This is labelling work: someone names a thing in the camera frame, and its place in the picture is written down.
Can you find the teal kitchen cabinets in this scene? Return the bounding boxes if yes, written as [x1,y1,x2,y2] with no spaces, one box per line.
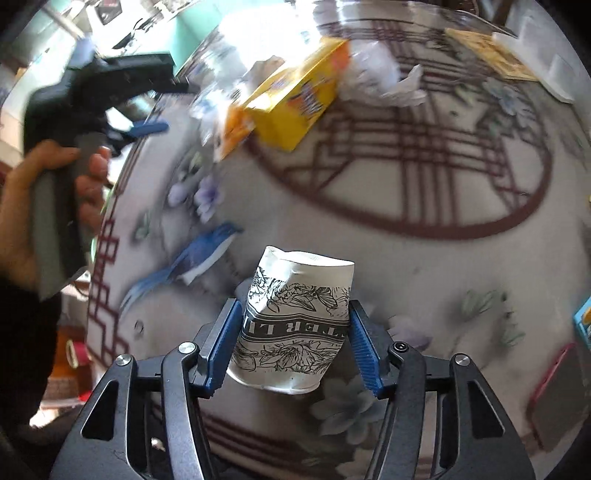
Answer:
[142,1,240,72]

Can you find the crumpled clear plastic wrapper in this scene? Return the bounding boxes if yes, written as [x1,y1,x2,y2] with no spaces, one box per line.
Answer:
[188,42,253,161]

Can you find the red cased smartphone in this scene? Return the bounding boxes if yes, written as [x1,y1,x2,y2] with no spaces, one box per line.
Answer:
[526,342,586,452]

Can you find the crumpled white plastic bag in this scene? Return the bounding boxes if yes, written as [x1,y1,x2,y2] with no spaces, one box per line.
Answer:
[338,40,427,107]

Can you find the yellow cardboard box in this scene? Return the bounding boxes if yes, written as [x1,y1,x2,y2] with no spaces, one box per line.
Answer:
[219,37,349,159]

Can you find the yellow patterned coaster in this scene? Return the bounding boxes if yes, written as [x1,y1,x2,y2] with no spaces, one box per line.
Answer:
[445,28,538,82]

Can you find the white floral paper cup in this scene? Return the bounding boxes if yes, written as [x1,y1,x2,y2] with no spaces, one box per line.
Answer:
[228,246,355,395]

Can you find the person's left hand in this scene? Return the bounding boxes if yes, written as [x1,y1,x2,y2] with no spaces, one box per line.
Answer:
[1,140,111,291]

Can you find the blue box at table edge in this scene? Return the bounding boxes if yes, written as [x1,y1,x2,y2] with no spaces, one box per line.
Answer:
[573,297,591,350]

